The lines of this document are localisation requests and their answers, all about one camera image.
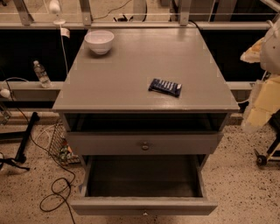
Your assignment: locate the grey wooden drawer cabinet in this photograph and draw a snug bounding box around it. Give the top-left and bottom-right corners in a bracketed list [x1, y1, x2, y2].
[52, 27, 241, 165]

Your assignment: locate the black wheeled cart leg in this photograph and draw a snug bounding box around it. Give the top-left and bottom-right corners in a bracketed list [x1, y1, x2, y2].
[254, 134, 280, 166]

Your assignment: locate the dark blue snack packet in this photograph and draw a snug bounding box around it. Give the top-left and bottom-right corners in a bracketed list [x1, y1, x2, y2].
[148, 79, 182, 97]

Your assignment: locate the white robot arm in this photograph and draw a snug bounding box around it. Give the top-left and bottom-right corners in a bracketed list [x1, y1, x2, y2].
[241, 19, 280, 133]

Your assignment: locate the white desk lamp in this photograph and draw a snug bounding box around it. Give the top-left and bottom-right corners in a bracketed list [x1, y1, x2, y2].
[49, 0, 66, 25]

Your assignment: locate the black floor cable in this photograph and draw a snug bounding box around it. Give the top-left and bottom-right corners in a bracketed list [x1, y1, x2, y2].
[3, 80, 77, 224]

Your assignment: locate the wire mesh basket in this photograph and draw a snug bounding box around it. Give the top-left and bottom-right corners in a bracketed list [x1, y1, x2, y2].
[48, 121, 81, 165]

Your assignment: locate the black tripod stand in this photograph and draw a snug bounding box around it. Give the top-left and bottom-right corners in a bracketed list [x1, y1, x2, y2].
[0, 112, 39, 171]

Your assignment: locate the white ceramic bowl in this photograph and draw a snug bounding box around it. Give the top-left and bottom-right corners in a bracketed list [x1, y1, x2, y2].
[84, 30, 115, 55]

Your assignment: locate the clear plastic water bottle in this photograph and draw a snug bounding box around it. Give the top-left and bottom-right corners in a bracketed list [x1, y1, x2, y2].
[33, 60, 51, 88]

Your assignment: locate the grey top drawer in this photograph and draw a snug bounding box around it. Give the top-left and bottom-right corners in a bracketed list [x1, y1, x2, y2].
[66, 132, 223, 155]

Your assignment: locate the grey drawer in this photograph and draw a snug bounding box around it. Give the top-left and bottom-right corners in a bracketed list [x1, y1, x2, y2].
[71, 155, 217, 215]
[66, 132, 223, 155]

